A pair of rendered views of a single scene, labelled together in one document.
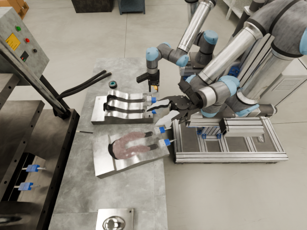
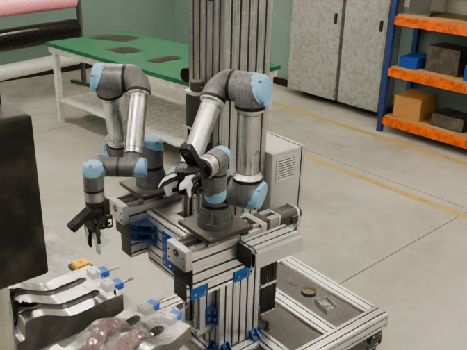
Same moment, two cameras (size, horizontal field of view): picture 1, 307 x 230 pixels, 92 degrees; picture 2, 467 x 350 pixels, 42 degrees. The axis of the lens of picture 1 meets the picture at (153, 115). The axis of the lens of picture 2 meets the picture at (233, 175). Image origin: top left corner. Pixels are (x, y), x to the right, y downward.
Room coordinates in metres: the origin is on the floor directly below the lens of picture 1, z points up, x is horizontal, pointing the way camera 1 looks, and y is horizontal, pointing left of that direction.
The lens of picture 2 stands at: (-1.14, 0.91, 2.20)
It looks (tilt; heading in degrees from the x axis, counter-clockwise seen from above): 23 degrees down; 321
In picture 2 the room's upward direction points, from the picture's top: 2 degrees clockwise
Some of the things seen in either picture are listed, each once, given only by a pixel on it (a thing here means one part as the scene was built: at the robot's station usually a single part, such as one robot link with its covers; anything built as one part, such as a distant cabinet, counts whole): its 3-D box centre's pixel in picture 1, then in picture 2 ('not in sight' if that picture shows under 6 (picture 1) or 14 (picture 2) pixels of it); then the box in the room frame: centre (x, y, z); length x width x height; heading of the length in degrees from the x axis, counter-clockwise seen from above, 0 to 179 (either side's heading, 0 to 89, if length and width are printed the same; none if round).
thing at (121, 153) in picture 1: (130, 144); (114, 338); (0.39, 0.16, 0.90); 0.26 x 0.18 x 0.08; 109
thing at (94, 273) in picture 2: (155, 100); (104, 271); (0.79, -0.01, 0.89); 0.13 x 0.05 x 0.05; 92
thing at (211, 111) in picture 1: (209, 102); (211, 185); (0.42, -0.26, 1.33); 0.11 x 0.08 x 0.11; 26
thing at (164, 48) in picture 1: (164, 51); (103, 166); (0.85, -0.07, 1.31); 0.11 x 0.11 x 0.08; 51
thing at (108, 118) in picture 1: (123, 107); (45, 306); (0.73, 0.26, 0.87); 0.50 x 0.26 x 0.14; 92
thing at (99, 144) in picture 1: (130, 147); (115, 350); (0.38, 0.16, 0.86); 0.50 x 0.26 x 0.11; 109
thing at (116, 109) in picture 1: (123, 104); (49, 295); (0.72, 0.24, 0.92); 0.35 x 0.16 x 0.09; 92
